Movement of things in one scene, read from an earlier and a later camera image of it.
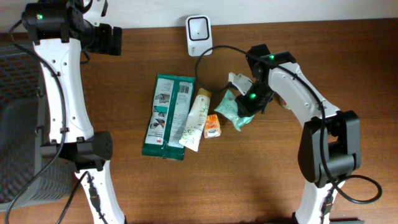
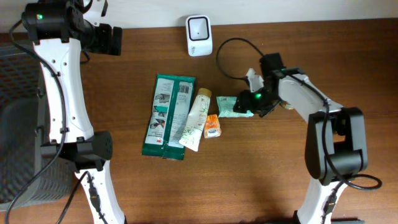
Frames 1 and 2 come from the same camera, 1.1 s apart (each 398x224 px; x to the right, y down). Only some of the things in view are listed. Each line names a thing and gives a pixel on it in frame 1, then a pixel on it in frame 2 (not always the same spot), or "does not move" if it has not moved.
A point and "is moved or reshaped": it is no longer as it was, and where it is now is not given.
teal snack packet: [229, 109] is moved or reshaped
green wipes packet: [172, 102] does not move
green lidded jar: [283, 103] does not move
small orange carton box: [212, 127] does not move
